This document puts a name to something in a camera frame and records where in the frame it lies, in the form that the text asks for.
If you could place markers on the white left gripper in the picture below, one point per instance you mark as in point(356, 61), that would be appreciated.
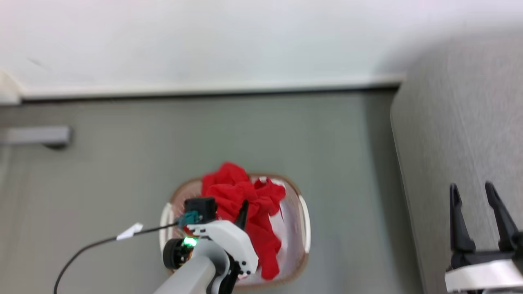
point(231, 241)

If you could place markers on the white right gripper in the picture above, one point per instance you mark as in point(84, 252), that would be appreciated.
point(486, 273)

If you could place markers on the red clothing with white stripes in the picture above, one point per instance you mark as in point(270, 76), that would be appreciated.
point(233, 188)

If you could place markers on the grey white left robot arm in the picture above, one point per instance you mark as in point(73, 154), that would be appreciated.
point(192, 273)

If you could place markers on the white perforated laundry basket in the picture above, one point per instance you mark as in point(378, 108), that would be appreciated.
point(304, 220)

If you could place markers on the grey fabric sofa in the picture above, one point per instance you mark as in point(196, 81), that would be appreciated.
point(457, 122)

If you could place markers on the black round foot pad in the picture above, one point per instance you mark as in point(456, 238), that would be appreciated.
point(57, 145)

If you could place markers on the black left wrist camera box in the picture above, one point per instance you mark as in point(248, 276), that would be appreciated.
point(201, 207)

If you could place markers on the white wall baseboard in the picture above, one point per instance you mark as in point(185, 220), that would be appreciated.
point(204, 87)

